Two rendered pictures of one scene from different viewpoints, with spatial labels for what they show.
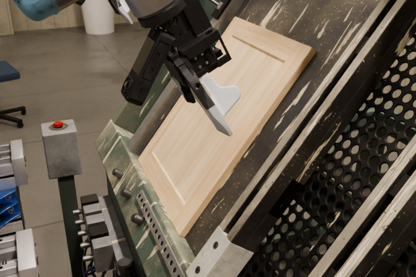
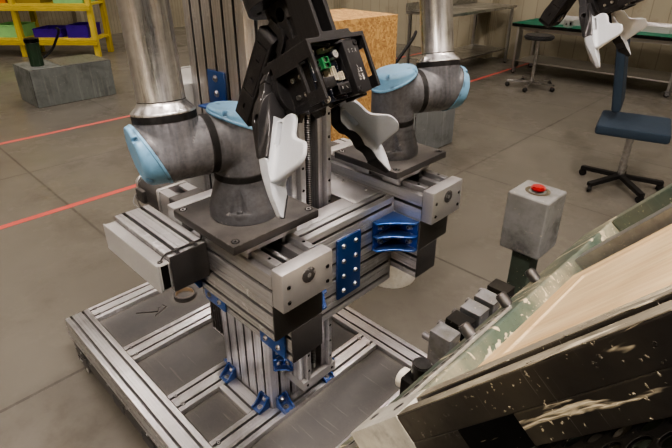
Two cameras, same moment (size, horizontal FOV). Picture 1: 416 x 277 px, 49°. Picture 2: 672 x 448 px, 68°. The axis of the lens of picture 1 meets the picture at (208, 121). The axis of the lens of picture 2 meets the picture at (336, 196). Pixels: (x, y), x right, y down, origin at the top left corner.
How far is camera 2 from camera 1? 66 cm
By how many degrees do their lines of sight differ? 61
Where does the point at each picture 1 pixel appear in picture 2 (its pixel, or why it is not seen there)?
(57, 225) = not seen: hidden behind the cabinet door
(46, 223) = not seen: hidden behind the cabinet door
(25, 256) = (290, 264)
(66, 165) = (522, 239)
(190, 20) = (294, 17)
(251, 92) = not seen: outside the picture
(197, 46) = (283, 60)
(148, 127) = (614, 242)
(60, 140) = (525, 207)
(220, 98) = (284, 153)
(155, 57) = (254, 64)
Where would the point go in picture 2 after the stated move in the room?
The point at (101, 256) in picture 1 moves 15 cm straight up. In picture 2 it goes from (435, 345) to (441, 291)
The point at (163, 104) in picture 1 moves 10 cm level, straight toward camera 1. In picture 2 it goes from (652, 221) to (620, 233)
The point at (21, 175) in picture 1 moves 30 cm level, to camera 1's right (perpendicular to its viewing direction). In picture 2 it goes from (427, 212) to (505, 274)
